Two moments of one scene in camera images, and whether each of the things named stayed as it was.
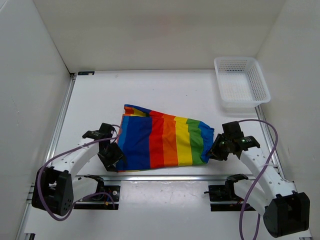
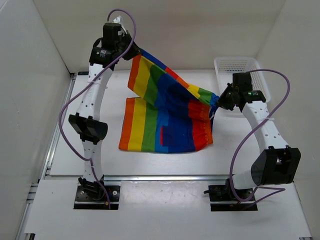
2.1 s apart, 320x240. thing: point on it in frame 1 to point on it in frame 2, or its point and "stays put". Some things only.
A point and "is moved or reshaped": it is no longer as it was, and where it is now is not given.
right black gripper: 214,150 to 223,103
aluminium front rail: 166,179 stays put
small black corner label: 85,73 stays put
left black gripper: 108,163 to 136,51
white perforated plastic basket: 241,85 stays put
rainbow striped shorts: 150,140 is moved or reshaped
